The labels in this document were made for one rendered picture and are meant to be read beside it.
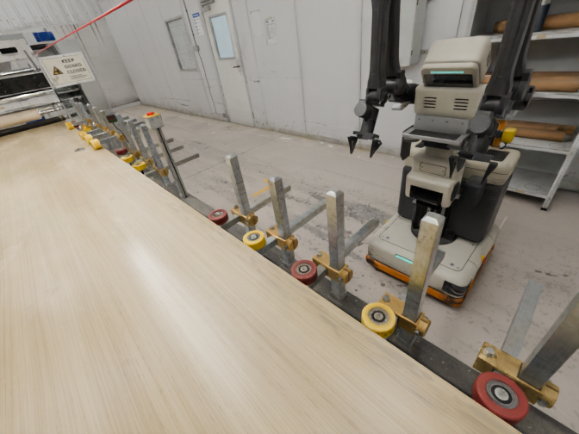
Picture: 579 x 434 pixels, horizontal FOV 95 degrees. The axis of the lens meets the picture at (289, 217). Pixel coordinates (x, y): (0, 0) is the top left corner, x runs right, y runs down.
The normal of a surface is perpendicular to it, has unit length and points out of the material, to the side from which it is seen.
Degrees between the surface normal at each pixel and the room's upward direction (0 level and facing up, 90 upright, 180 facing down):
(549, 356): 90
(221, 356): 0
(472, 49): 42
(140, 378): 0
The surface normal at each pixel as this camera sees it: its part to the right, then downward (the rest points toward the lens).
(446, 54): -0.57, -0.27
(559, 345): -0.71, 0.48
